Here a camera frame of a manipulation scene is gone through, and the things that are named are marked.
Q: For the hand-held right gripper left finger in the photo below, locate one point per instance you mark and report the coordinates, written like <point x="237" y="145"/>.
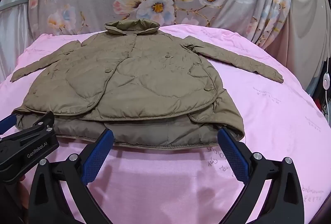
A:
<point x="97" y="157"/>

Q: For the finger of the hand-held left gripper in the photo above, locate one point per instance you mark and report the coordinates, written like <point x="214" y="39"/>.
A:
<point x="7" y="122"/>
<point x="38" y="123"/>

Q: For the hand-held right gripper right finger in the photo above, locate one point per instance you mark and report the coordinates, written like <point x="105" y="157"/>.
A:
<point x="232" y="155"/>

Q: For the olive quilted jacket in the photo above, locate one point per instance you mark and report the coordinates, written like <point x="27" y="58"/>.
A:
<point x="144" y="76"/>

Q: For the pink printed blanket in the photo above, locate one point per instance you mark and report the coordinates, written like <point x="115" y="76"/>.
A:
<point x="271" y="115"/>

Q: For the grey satin curtain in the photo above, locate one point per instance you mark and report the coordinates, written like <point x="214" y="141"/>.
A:
<point x="13" y="40"/>

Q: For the beige curtain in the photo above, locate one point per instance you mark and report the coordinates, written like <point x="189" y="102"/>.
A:
<point x="307" y="32"/>

